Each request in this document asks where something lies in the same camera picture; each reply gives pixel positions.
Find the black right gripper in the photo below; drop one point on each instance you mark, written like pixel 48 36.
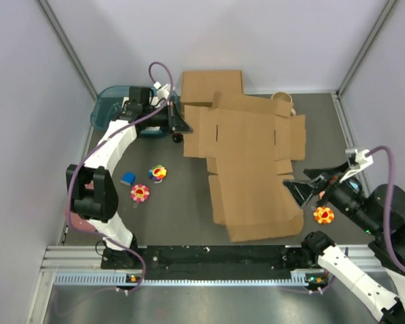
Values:
pixel 302 190

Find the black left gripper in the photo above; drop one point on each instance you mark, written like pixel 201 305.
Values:
pixel 179 125

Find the brown cardboard box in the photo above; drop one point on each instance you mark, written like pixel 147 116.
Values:
pixel 249 144

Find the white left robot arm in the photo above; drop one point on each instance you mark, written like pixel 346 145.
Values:
pixel 90 188

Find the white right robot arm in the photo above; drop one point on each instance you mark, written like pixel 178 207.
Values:
pixel 381 216

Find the upper folded cardboard box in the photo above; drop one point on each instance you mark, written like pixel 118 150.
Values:
pixel 199 86

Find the red black stamp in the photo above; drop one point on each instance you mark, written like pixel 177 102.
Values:
pixel 177 137

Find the orange flower toy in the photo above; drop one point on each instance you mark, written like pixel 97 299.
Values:
pixel 323 215

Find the rainbow flower toy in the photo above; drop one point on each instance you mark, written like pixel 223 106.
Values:
pixel 157 173

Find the blue eraser block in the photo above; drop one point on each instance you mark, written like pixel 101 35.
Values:
pixel 128 179

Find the teal plastic bin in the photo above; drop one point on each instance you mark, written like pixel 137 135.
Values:
pixel 103 108

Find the pink flower toy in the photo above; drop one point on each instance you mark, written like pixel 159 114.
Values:
pixel 139 194

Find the beige ceramic mug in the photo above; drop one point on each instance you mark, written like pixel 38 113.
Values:
pixel 285 97

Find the pink dotted plate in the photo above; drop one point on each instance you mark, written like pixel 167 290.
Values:
pixel 77 223

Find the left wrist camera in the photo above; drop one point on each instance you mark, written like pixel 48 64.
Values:
pixel 162 92

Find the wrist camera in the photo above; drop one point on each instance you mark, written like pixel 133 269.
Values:
pixel 357 162
pixel 162 92

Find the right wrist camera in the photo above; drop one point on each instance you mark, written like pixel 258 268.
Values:
pixel 357 162

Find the grey slotted cable duct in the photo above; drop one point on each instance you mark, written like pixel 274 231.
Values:
pixel 122 279

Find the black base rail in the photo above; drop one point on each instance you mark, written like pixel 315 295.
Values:
pixel 242 262

